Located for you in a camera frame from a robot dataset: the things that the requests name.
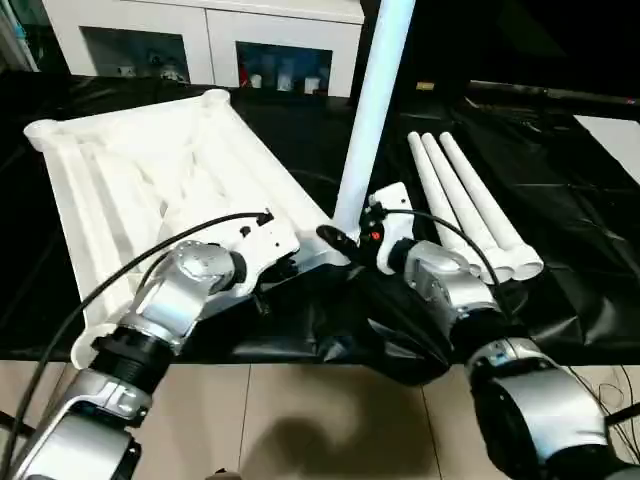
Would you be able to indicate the white plastic table top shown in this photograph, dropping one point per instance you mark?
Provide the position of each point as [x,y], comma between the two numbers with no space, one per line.
[150,150]

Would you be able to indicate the white flat board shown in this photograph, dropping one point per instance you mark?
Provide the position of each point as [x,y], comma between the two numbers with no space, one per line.
[615,140]

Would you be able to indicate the black metal table strut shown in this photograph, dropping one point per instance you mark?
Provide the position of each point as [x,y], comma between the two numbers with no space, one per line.
[622,415]

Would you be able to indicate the white mug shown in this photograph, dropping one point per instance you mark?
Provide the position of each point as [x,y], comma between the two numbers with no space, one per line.
[312,84]
[256,80]

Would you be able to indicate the black case with yellow label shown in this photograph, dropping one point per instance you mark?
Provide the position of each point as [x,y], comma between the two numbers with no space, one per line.
[440,45]

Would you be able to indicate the black metal rod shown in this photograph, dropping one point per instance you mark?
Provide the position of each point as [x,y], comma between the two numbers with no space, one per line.
[550,92]

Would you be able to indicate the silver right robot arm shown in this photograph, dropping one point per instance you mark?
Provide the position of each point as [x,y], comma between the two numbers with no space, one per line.
[465,290]

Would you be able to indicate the white cabinet with glass doors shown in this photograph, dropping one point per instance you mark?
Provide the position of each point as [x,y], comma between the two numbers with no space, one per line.
[210,25]

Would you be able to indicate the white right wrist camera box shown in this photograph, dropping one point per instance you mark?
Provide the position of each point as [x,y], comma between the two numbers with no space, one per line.
[395,200]

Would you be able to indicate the white plastic table leg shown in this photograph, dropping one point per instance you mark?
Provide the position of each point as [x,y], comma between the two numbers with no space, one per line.
[425,175]
[445,175]
[375,100]
[475,185]

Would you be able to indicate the black work mat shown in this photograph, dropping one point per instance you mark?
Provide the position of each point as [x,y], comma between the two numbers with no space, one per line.
[575,225]

